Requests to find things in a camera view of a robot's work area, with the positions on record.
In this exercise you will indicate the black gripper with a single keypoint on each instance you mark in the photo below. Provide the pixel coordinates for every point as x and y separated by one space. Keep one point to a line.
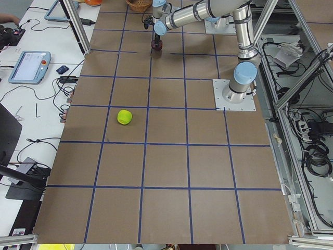
157 38

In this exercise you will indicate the dark red apple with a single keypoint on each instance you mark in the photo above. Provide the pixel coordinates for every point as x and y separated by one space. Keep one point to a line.
157 47

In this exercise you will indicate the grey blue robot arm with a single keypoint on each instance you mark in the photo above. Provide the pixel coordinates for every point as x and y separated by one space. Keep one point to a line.
167 18
221 10

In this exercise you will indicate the woven wicker basket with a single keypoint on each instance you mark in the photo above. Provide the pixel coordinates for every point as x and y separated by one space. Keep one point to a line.
139 5

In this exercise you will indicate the dark blue checkered pouch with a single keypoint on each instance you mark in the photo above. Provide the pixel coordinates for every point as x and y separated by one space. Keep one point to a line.
62 69

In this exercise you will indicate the teach pendant tablet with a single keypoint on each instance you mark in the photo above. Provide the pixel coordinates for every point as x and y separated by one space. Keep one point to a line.
56 13
30 68

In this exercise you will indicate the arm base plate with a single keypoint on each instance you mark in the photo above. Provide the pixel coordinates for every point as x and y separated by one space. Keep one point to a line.
227 100
223 26

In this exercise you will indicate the aluminium frame post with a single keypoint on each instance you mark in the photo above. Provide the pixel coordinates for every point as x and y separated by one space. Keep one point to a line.
76 25

